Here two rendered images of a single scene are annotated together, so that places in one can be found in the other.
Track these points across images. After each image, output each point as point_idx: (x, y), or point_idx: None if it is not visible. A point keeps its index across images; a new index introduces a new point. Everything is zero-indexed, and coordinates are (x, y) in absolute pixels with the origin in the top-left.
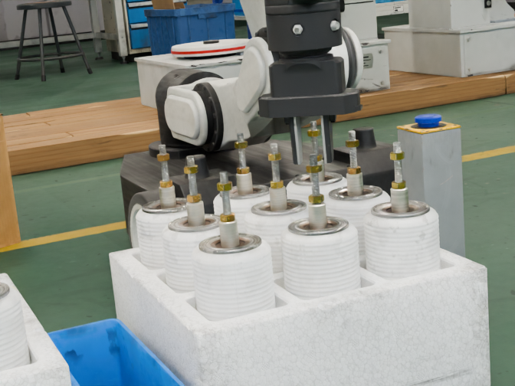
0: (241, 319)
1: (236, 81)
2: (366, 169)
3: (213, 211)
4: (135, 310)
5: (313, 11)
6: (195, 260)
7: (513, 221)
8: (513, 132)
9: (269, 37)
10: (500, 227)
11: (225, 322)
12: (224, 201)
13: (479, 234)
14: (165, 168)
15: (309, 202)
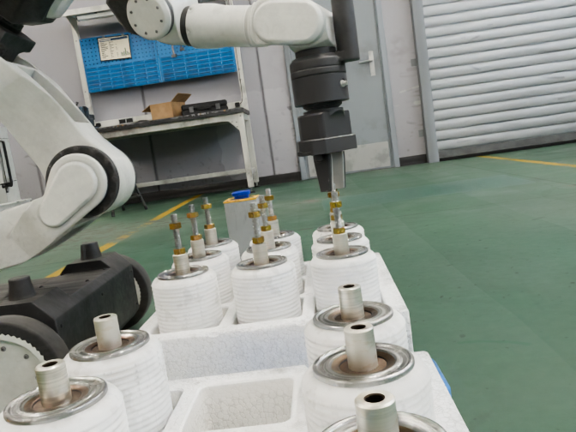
0: (393, 298)
1: (34, 201)
2: (117, 268)
3: (68, 319)
4: (216, 370)
5: (345, 71)
6: (347, 266)
7: (152, 302)
8: (5, 282)
9: (318, 92)
10: (153, 305)
11: (392, 303)
12: (339, 216)
13: (153, 311)
14: (179, 235)
15: (230, 256)
